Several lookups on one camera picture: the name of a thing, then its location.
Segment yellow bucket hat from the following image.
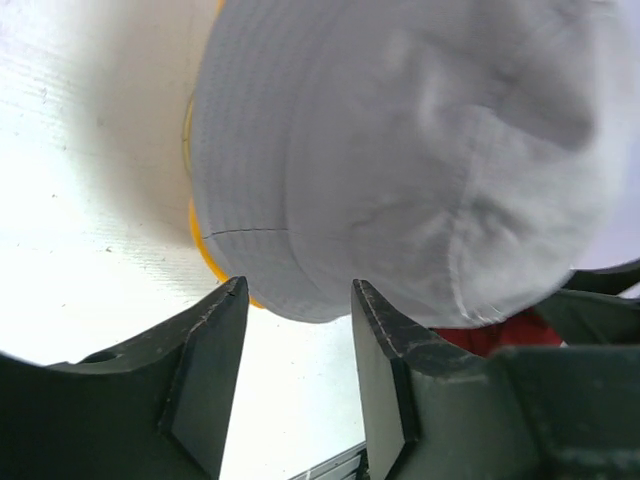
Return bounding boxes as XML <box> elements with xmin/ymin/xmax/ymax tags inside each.
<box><xmin>179</xmin><ymin>94</ymin><xmax>266</xmax><ymax>310</ymax></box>

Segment dark red beanie hat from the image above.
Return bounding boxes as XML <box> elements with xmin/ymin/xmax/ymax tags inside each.
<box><xmin>434</xmin><ymin>308</ymin><xmax>564</xmax><ymax>357</ymax></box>

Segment grey bucket hat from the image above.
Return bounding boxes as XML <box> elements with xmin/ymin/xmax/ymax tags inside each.
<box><xmin>191</xmin><ymin>1</ymin><xmax>639</xmax><ymax>328</ymax></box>

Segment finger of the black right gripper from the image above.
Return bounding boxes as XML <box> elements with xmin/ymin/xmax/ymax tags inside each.
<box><xmin>534</xmin><ymin>260</ymin><xmax>639</xmax><ymax>345</ymax></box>

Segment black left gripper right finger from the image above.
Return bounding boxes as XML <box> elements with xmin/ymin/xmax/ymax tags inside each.
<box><xmin>351</xmin><ymin>280</ymin><xmax>639</xmax><ymax>479</ymax></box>

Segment aluminium front rail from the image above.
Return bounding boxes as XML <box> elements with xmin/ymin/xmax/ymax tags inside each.
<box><xmin>291</xmin><ymin>442</ymin><xmax>367</xmax><ymax>480</ymax></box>

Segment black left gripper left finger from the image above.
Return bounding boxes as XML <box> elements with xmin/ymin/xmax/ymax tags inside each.
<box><xmin>1</xmin><ymin>277</ymin><xmax>249</xmax><ymax>480</ymax></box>

